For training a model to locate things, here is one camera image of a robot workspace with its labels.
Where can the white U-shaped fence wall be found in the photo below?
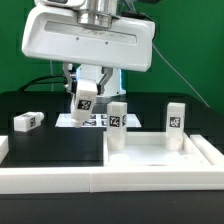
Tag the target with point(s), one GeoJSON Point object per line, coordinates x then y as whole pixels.
{"type": "Point", "coordinates": [110, 179]}

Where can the white square tabletop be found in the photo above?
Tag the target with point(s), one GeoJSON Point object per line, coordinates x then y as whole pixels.
{"type": "Point", "coordinates": [149, 149]}

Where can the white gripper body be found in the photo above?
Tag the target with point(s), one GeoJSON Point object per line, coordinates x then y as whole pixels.
{"type": "Point", "coordinates": [54, 34]}

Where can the white sheet with fiducial markers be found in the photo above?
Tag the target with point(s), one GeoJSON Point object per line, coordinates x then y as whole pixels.
{"type": "Point", "coordinates": [96, 120]}

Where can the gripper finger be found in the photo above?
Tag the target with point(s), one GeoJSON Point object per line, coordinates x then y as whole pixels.
{"type": "Point", "coordinates": [70, 75]}
{"type": "Point", "coordinates": [107, 74]}

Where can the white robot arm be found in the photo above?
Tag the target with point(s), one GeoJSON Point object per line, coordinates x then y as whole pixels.
{"type": "Point", "coordinates": [98, 14]}

